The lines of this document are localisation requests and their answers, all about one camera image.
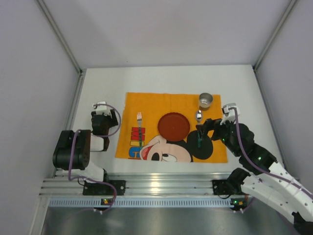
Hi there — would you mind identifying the metal cup brown base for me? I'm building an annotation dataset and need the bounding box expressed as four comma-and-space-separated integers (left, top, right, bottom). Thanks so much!
199, 93, 213, 111

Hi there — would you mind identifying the red round plate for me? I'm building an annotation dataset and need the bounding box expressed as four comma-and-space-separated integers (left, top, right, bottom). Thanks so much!
157, 112, 190, 141

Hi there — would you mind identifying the fork with teal handle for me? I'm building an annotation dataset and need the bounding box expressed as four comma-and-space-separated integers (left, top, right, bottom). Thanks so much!
136, 112, 143, 149

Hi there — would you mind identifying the orange cartoon mouse towel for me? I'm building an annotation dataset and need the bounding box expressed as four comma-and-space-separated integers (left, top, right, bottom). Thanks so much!
115, 93, 228, 164

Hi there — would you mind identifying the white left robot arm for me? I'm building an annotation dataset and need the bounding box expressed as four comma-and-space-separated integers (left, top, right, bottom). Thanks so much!
52, 101, 121, 184

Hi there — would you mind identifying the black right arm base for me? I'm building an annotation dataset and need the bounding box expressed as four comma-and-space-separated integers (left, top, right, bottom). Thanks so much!
212, 168, 250, 196

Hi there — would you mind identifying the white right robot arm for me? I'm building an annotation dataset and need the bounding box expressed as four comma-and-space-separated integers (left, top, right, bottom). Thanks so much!
196, 119, 313, 235

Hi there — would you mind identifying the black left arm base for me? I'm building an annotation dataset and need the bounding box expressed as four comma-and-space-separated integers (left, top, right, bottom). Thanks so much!
82, 180, 126, 196

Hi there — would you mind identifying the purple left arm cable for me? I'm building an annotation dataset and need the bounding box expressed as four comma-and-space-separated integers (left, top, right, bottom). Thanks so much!
67, 104, 122, 211

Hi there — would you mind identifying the aluminium mounting rail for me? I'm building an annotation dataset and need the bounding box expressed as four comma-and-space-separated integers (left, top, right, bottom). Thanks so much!
39, 173, 229, 197

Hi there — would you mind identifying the slotted grey cable duct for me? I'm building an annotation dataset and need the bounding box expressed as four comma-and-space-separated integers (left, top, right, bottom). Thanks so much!
48, 197, 247, 208

